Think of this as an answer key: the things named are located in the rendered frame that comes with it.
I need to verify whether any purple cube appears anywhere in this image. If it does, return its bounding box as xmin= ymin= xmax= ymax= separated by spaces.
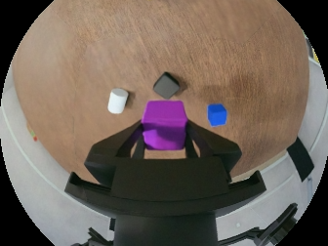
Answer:
xmin=142 ymin=101 xmax=187 ymax=150

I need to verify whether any blue cube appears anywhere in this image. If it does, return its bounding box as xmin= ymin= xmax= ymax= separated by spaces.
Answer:
xmin=208 ymin=103 xmax=227 ymax=126

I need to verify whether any white cylinder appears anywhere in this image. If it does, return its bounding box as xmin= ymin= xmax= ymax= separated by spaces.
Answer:
xmin=108 ymin=88 xmax=128 ymax=113

